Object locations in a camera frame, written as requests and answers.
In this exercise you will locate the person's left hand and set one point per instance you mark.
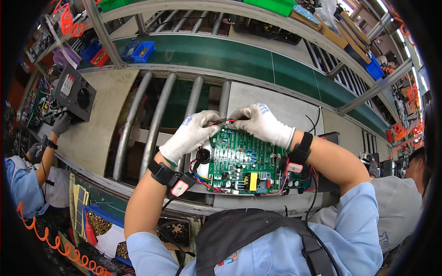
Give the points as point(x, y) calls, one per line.
point(186, 136)

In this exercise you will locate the grey metal roller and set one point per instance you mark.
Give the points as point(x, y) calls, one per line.
point(159, 122)
point(193, 96)
point(224, 98)
point(133, 124)

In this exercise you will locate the person's right hand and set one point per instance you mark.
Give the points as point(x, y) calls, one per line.
point(266, 126)

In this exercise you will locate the tray of brass screws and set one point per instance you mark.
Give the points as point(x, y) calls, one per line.
point(103, 227)

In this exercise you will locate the grey metal frame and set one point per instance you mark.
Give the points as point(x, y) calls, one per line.
point(103, 32)

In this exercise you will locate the black fan housing box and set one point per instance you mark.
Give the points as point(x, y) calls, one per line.
point(76, 95)

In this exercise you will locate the person's right fingers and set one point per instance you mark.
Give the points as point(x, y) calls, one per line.
point(240, 117)

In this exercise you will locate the person's left fingers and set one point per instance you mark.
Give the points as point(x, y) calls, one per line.
point(209, 120)

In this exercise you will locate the stack of cardboard boxes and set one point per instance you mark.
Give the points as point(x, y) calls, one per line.
point(345, 32)

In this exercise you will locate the black wrist band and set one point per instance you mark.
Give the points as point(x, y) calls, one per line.
point(301, 150)
point(165, 174)

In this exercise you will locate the dark blue plastic bin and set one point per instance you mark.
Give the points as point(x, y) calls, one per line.
point(89, 51)

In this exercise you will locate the red plastic bin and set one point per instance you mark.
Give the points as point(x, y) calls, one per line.
point(102, 57)

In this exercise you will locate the purple plastic container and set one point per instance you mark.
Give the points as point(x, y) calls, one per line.
point(65, 57)

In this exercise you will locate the person's body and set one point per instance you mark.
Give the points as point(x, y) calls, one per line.
point(269, 245)

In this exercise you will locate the green plastic bin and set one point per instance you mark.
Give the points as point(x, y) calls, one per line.
point(114, 4)
point(272, 5)

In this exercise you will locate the clear plastic bag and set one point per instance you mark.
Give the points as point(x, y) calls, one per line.
point(328, 13)

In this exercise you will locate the green conveyor belt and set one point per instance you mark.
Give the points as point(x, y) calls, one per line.
point(241, 58)

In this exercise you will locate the blue bin of brass screws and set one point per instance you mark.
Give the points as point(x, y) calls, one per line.
point(143, 51)

